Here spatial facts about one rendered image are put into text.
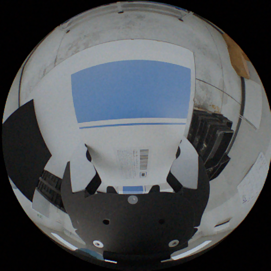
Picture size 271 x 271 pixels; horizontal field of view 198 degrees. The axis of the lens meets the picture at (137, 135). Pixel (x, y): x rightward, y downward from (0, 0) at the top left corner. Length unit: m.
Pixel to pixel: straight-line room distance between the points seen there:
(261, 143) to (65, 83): 2.70
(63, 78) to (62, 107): 0.08
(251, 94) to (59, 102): 2.66
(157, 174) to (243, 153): 2.56
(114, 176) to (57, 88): 0.26
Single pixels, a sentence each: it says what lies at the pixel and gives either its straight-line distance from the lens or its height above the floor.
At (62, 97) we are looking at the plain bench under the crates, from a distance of 0.26.
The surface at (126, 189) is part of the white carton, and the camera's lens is 0.26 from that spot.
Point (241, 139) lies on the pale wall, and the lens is 2.63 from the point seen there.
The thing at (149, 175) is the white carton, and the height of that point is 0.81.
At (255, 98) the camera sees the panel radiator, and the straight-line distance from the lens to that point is 2.48.
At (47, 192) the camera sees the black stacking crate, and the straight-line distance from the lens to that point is 0.72.
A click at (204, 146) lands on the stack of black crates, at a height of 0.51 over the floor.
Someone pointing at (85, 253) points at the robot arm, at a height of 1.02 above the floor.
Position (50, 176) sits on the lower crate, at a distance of 0.76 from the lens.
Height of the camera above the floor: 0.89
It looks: 58 degrees down
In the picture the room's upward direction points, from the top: 175 degrees clockwise
